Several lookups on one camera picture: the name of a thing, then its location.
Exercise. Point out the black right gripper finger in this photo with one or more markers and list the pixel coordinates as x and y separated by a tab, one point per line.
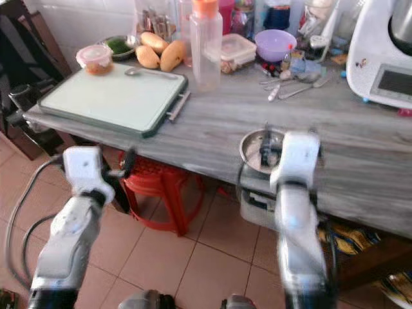
265	140

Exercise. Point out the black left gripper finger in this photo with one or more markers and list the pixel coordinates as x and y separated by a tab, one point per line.
130	159

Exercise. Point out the stainless steel bowl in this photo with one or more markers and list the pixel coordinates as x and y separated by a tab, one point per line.
251	151

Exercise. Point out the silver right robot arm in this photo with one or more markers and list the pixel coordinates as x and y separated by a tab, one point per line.
299	244

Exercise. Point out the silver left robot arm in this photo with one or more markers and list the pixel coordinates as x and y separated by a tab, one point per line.
67	244

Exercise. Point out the red plastic stool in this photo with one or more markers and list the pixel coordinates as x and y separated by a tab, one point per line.
161	187

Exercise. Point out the white storage box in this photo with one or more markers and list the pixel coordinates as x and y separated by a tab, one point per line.
254	209

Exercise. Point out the green-rimmed cutting board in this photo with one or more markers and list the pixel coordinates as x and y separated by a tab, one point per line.
109	96

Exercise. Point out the long metal spoon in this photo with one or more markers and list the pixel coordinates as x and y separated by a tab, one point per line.
315	84

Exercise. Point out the small blue packet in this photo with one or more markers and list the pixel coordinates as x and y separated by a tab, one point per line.
302	64

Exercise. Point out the small metal spoon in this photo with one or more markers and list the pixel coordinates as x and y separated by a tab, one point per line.
132	71

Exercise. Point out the clear lidded food container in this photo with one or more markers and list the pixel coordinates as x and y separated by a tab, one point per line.
238	50

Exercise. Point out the dark wooden chair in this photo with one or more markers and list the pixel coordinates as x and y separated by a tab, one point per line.
29	138

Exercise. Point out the purple plastic bowl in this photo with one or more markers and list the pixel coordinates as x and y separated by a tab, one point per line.
275	45

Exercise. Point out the yellow mango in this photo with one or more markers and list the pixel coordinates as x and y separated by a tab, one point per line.
147	57
154	42
172	56

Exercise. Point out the clear tub with orange food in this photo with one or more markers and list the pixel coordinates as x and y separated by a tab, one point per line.
94	59

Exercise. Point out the orange-capped clear bottle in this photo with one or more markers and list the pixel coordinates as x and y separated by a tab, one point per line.
206	51

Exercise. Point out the colourful patterned cloth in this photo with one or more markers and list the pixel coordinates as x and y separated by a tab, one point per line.
347	235

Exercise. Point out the dish with green food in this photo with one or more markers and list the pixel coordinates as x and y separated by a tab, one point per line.
119	45

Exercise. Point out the black handheld appliance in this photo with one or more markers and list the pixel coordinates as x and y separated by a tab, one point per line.
20	96

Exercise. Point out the red-topped jar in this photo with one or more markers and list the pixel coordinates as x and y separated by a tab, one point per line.
241	19

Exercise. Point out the dark jar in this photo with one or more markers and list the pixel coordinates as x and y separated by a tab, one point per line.
277	16

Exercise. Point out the tall clear bottle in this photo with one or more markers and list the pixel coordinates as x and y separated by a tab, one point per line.
185	32

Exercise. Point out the white kitchen appliance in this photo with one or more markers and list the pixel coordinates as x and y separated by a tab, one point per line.
376	58

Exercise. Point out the glass jar of utensils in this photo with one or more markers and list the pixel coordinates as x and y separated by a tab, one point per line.
154	19

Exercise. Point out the black backpack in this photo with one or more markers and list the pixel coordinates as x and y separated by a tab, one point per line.
26	58

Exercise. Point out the grey robot right leg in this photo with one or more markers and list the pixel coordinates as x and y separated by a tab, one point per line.
238	304

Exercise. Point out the dark wooden table beam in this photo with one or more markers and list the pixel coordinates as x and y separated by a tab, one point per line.
383	257

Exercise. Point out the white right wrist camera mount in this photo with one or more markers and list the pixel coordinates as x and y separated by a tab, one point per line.
296	158

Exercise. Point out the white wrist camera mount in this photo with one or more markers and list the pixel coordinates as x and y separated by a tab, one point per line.
87	168
296	158

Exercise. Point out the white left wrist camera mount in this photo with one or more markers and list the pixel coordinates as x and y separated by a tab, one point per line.
87	168

